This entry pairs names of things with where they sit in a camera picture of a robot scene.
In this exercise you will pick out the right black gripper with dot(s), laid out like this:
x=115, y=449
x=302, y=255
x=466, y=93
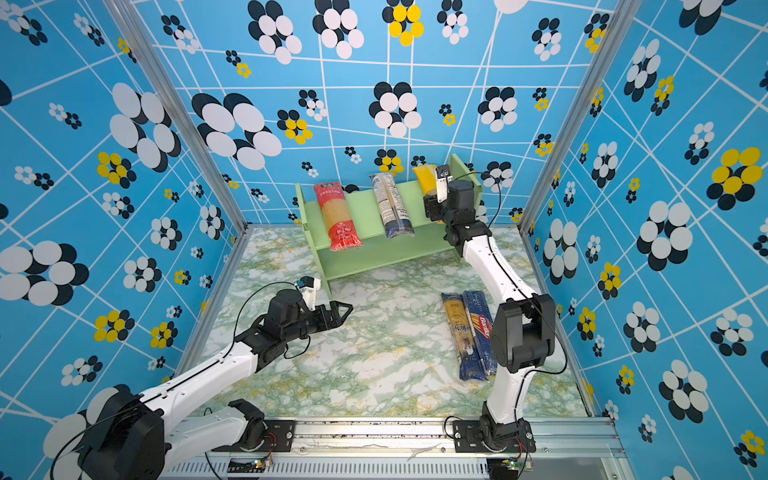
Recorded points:
x=433, y=208

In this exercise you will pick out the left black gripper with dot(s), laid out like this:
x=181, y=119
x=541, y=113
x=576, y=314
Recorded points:
x=338, y=320

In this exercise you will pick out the yellow spaghetti package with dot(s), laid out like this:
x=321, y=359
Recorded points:
x=426, y=176

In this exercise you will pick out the clear blue-label spaghetti package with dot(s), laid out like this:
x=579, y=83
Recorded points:
x=394, y=216

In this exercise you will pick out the red spaghetti package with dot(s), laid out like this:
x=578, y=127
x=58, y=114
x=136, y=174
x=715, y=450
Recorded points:
x=336, y=216

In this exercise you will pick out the dark blue Barilla spaghetti package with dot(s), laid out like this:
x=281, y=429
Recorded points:
x=480, y=319

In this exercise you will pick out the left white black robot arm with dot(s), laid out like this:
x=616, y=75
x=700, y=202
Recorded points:
x=129, y=435

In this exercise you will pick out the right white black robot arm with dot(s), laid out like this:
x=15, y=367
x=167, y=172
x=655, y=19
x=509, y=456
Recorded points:
x=523, y=333

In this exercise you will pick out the green two-tier wooden shelf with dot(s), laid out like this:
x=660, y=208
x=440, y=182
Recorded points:
x=376, y=250

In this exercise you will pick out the left green circuit board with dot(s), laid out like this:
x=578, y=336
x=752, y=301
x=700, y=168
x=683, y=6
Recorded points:
x=249, y=466

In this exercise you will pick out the green circuit board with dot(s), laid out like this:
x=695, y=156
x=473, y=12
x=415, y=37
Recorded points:
x=249, y=466
x=505, y=469

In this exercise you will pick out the right green circuit board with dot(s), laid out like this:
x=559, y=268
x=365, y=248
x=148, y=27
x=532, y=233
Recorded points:
x=505, y=469

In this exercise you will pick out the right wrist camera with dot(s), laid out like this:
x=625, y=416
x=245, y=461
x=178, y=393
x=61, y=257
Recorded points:
x=443, y=177

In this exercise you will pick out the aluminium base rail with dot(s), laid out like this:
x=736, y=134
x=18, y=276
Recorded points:
x=418, y=448

